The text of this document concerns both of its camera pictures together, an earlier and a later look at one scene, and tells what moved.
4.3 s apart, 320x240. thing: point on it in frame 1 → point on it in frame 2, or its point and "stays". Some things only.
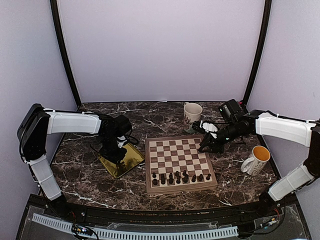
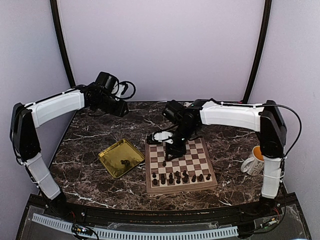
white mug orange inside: x=253 y=166 stays
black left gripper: x=116 y=158 → x=119 y=111
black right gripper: x=216 y=147 → x=178 y=151
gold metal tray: x=132 y=157 stays
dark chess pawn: x=170 y=179 stays
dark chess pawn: x=163 y=179 stays
